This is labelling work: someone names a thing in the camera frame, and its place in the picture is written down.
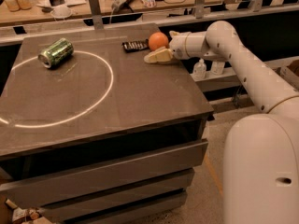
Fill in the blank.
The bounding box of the clear sanitizer bottle right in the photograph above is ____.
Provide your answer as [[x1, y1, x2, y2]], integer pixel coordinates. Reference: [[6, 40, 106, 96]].
[[211, 62, 225, 75]]

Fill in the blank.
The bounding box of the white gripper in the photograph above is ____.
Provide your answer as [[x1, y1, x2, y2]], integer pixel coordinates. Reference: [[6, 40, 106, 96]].
[[144, 31, 187, 63]]

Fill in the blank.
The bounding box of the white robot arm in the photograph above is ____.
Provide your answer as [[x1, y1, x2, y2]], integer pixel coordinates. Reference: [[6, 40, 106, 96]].
[[144, 21, 299, 224]]

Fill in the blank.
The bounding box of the white face mask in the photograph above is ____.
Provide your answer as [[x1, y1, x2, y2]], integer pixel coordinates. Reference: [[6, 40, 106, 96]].
[[50, 5, 72, 19]]

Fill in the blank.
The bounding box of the clear sanitizer bottle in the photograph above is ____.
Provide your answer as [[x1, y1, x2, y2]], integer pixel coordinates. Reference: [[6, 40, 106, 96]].
[[192, 59, 206, 79], [211, 62, 225, 75]]

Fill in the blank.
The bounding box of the clear sanitizer bottle left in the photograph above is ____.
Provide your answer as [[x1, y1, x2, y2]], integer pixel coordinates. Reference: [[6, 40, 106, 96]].
[[192, 59, 206, 79]]

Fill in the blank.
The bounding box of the green soda can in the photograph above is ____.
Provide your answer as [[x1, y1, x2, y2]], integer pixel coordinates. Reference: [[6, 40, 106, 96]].
[[37, 37, 74, 69]]

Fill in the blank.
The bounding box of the orange fruit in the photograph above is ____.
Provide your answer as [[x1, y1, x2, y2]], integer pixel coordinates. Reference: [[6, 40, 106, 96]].
[[149, 32, 169, 51]]

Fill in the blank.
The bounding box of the metal post left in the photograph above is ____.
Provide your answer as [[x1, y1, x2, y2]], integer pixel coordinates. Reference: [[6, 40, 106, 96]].
[[89, 0, 104, 30]]

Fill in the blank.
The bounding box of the metal post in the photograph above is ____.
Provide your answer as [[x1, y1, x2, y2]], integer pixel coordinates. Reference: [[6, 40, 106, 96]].
[[89, 0, 104, 30], [193, 0, 205, 19]]

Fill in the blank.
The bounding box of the metal post right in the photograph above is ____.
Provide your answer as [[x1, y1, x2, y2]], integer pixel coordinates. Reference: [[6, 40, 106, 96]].
[[193, 0, 205, 19]]

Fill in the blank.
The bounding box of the black rxbar chocolate bar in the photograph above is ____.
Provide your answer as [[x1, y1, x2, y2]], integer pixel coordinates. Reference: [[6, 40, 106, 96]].
[[122, 40, 150, 53]]

